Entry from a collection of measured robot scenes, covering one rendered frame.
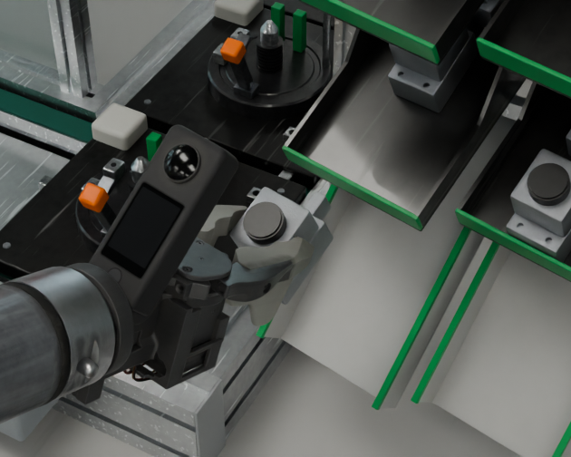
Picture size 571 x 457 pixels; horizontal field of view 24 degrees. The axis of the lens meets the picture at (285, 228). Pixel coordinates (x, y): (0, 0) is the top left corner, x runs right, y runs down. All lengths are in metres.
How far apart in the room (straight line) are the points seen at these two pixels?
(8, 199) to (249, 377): 0.36
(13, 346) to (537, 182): 0.41
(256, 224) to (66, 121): 0.60
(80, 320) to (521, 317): 0.48
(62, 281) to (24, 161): 0.73
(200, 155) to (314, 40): 0.76
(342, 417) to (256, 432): 0.09
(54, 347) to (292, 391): 0.60
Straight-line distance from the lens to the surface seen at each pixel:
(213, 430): 1.24
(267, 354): 1.30
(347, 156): 1.06
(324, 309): 1.18
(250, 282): 0.86
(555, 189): 0.95
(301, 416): 1.31
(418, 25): 0.93
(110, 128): 1.42
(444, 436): 1.30
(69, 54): 1.48
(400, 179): 1.04
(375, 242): 1.17
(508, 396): 1.14
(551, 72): 0.89
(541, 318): 1.13
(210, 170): 0.81
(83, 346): 0.77
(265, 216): 0.94
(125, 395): 1.24
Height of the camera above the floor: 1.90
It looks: 45 degrees down
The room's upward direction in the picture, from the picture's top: straight up
